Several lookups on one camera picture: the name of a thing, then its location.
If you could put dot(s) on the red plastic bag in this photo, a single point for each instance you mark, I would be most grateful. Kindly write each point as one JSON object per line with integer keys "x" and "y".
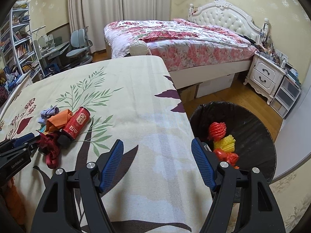
{"x": 230, "y": 158}

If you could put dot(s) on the white cardboard box under bed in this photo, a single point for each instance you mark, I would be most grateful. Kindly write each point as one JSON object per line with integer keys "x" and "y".
{"x": 214, "y": 85}

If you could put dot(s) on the grey study desk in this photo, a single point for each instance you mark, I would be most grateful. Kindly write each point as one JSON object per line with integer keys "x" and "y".
{"x": 54, "y": 52}

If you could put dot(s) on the white curved bookshelf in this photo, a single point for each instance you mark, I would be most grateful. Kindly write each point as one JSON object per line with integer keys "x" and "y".
{"x": 17, "y": 50}

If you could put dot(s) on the plastic drawer storage unit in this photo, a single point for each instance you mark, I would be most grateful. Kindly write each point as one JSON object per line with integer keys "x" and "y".
{"x": 285, "y": 97}

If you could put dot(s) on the beige pleated curtains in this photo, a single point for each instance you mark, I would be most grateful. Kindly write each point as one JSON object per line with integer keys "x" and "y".
{"x": 96, "y": 14}

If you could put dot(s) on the white tufted double bed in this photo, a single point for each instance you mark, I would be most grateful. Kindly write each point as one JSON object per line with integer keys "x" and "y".
{"x": 218, "y": 13}

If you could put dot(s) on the white two-drawer nightstand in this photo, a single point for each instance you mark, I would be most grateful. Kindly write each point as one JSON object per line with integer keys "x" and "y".
{"x": 264, "y": 76}

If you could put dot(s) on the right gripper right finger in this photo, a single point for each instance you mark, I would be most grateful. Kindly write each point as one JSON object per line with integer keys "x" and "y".
{"x": 258, "y": 209}

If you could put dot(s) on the orange paper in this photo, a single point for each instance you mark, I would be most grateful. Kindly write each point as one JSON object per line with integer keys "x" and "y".
{"x": 58, "y": 121}

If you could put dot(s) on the red foam fruit net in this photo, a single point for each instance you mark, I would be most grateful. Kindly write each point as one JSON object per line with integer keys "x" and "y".
{"x": 217, "y": 131}

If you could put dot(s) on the lavender paper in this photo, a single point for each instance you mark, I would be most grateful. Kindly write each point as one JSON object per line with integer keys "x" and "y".
{"x": 46, "y": 114}

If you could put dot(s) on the grey ergonomic desk chair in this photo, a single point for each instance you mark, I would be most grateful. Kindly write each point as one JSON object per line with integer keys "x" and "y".
{"x": 81, "y": 46}

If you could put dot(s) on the dark red knitted item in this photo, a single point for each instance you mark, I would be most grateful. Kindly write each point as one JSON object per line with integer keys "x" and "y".
{"x": 3, "y": 95}

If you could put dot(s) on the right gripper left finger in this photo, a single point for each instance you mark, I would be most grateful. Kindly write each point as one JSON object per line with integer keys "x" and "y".
{"x": 69, "y": 196}

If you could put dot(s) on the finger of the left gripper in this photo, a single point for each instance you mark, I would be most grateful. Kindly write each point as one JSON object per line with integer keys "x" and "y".
{"x": 24, "y": 139}

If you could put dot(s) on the yellow foam fruit net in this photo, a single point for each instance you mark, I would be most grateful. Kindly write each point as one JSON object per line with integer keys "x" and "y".
{"x": 227, "y": 144}

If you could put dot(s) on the floral leaf bedsheet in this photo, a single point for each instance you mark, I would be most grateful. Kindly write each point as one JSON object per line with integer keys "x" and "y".
{"x": 158, "y": 187}

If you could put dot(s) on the red gold cylindrical can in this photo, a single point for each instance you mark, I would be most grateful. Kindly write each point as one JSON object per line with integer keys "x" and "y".
{"x": 72, "y": 129}

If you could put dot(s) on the pink floral quilt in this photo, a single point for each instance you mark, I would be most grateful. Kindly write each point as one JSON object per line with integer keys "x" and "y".
{"x": 180, "y": 43}

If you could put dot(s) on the white round bedpost knob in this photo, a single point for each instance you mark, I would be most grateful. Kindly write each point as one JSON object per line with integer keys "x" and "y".
{"x": 138, "y": 48}

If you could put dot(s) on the black lined trash bin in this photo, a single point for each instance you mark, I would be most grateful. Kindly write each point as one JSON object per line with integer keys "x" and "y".
{"x": 254, "y": 144}

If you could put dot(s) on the dark red ribbon bundle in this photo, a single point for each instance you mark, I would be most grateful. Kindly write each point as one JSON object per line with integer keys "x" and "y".
{"x": 48, "y": 145}

